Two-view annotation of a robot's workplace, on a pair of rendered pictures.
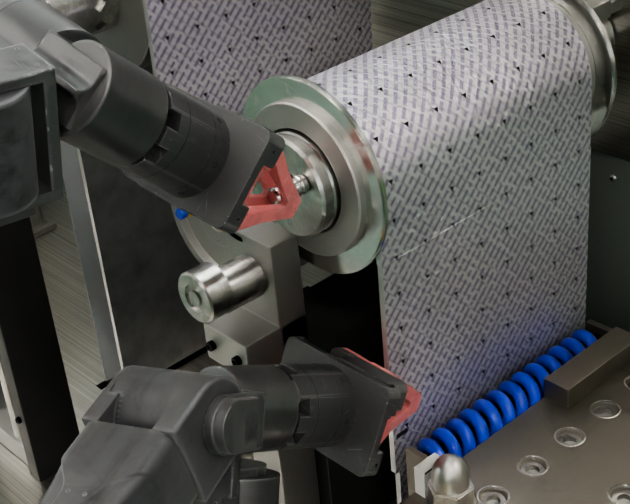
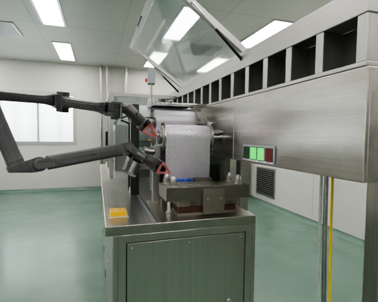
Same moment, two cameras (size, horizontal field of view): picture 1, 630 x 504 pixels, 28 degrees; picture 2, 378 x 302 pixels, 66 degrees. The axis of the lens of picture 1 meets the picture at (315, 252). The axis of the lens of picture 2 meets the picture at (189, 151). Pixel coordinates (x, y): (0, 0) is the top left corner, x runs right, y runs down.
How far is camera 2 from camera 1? 0.97 m
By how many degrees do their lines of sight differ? 35
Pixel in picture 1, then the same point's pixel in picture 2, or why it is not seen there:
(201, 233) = not seen: hidden behind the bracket
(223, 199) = (140, 125)
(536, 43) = (201, 128)
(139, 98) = (132, 109)
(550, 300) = (200, 170)
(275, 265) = (155, 148)
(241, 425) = (131, 148)
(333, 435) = (150, 165)
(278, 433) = (141, 159)
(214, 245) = not seen: hidden behind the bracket
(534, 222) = (197, 154)
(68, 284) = not seen: hidden behind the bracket
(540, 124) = (198, 138)
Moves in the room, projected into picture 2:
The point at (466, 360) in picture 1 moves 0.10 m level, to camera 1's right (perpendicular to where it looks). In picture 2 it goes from (181, 171) to (200, 172)
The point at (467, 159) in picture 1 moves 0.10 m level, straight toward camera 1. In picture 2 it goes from (183, 138) to (172, 138)
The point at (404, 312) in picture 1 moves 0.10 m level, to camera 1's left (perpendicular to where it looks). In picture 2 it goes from (169, 156) to (152, 155)
